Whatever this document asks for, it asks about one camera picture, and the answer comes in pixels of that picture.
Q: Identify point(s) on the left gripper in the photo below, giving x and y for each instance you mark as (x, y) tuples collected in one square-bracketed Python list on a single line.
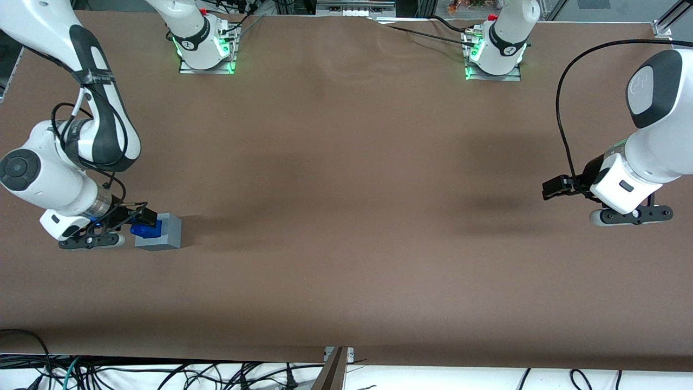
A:
[(591, 172)]

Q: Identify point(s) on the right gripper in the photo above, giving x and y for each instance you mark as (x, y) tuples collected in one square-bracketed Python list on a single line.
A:
[(122, 212)]

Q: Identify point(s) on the blue plastic part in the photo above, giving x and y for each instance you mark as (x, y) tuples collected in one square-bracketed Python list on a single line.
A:
[(147, 231)]

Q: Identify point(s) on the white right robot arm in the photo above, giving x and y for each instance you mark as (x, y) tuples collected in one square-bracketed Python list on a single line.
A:
[(54, 179)]

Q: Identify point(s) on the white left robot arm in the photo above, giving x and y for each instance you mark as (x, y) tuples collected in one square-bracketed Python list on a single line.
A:
[(658, 141)]

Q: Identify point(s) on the gray square base block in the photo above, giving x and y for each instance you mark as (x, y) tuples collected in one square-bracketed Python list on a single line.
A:
[(170, 233)]

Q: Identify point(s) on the brown table cloth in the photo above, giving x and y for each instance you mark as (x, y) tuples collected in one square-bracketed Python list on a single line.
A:
[(346, 216)]

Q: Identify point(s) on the grey power strip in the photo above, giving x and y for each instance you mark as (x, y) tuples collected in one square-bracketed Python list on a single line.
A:
[(354, 7)]

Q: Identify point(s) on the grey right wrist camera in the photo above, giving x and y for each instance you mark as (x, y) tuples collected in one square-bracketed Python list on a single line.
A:
[(103, 240)]

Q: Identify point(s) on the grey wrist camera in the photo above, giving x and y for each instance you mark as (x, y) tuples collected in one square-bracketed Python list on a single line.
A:
[(652, 213), (103, 240)]

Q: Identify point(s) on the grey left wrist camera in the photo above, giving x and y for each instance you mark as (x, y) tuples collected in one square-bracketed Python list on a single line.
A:
[(652, 213)]

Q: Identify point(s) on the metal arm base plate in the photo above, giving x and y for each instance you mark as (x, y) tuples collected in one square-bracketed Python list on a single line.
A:
[(216, 69), (501, 77)]

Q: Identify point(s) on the aluminium frame profile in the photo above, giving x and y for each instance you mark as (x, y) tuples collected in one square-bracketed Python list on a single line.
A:
[(671, 19)]

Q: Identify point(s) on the grey metal bracket bar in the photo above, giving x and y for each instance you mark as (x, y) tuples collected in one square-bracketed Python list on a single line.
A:
[(331, 374)]

